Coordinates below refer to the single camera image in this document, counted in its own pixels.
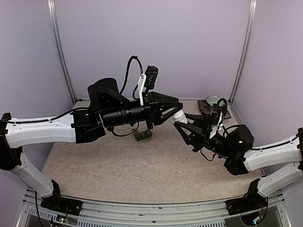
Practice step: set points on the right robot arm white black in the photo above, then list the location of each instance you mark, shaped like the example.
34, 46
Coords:
241, 157

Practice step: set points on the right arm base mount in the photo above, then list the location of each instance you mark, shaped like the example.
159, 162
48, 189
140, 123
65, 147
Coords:
242, 205

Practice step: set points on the front aluminium rail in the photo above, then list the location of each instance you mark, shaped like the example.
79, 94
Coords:
109, 214

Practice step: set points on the left aluminium frame post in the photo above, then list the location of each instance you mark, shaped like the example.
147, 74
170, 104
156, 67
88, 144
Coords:
59, 47

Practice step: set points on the white pill bottle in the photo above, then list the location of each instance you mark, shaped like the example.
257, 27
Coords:
179, 116

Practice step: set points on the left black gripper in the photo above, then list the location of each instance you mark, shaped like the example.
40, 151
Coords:
154, 110

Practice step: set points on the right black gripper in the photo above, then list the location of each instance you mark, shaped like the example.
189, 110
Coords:
199, 143

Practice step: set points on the black patterned tray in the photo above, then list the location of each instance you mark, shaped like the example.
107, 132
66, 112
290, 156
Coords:
206, 109

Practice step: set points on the aluminium frame post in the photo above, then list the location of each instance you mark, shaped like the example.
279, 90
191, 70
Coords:
59, 47
244, 51

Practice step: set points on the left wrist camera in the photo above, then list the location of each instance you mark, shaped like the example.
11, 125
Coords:
151, 75

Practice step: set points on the right aluminium frame post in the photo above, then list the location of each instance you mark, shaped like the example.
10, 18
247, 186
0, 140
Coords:
244, 51

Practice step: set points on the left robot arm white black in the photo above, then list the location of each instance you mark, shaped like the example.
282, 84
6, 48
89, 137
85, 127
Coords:
108, 108

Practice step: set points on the pale green bowl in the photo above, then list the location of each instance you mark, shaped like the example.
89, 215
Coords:
214, 100

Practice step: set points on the green pill organizer box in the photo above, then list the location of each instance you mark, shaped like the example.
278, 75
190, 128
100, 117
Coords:
141, 135

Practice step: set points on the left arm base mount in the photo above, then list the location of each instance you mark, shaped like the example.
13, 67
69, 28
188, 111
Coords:
62, 205

